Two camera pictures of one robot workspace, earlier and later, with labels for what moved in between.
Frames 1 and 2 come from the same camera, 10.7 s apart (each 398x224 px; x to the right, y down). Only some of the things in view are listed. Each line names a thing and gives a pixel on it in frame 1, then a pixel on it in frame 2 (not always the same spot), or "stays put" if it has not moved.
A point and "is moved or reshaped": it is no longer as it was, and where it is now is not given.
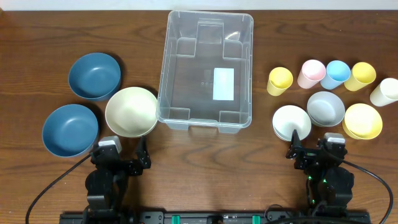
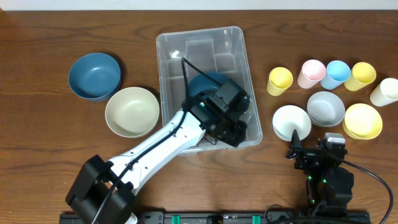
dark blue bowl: [95, 76] stays put
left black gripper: [123, 162] to [228, 135]
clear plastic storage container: [206, 74] is moved or reshaped
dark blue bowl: [70, 130] to [209, 82]
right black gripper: [311, 156] stays put
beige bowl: [131, 112] stays put
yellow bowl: [362, 121] stays put
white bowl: [288, 118] stays put
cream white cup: [386, 92] stays put
